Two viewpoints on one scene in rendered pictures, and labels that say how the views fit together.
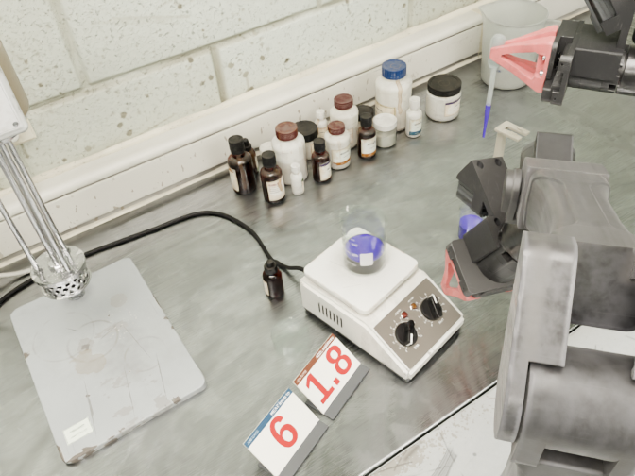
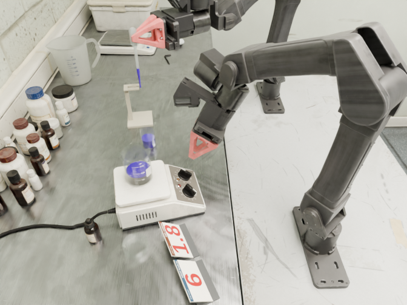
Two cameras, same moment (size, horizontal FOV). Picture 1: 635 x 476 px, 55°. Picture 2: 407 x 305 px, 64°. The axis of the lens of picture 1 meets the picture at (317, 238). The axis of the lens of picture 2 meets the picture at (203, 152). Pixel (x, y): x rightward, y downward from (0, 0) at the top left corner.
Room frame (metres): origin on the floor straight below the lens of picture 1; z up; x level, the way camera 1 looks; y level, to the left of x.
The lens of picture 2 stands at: (0.21, 0.33, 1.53)
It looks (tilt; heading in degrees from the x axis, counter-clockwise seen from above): 42 degrees down; 298
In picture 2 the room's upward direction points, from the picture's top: straight up
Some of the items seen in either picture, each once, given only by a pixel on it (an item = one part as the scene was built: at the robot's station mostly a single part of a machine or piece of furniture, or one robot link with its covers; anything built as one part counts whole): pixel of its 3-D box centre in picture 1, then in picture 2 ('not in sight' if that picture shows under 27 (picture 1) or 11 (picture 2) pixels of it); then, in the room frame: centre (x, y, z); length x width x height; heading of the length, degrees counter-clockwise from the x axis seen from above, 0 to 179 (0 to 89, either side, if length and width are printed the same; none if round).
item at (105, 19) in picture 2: not in sight; (128, 5); (1.39, -1.05, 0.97); 0.37 x 0.31 x 0.14; 116
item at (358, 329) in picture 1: (374, 297); (154, 192); (0.56, -0.07, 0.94); 0.22 x 0.13 x 0.08; 42
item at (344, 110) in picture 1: (344, 120); (26, 135); (0.99, -0.07, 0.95); 0.06 x 0.06 x 0.10
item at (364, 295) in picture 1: (360, 267); (141, 181); (0.57, -0.06, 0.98); 0.12 x 0.12 x 0.01; 42
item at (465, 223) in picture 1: (471, 222); (148, 137); (0.70, -0.25, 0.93); 0.04 x 0.04 x 0.06
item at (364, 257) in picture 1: (362, 241); (136, 166); (0.58, -0.06, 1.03); 0.07 x 0.06 x 0.08; 41
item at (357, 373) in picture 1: (332, 375); (178, 238); (0.45, 0.00, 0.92); 0.09 x 0.06 x 0.04; 141
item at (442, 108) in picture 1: (443, 97); (65, 98); (1.06, -0.28, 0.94); 0.07 x 0.07 x 0.07
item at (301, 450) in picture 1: (286, 434); (196, 279); (0.37, 0.06, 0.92); 0.09 x 0.06 x 0.04; 141
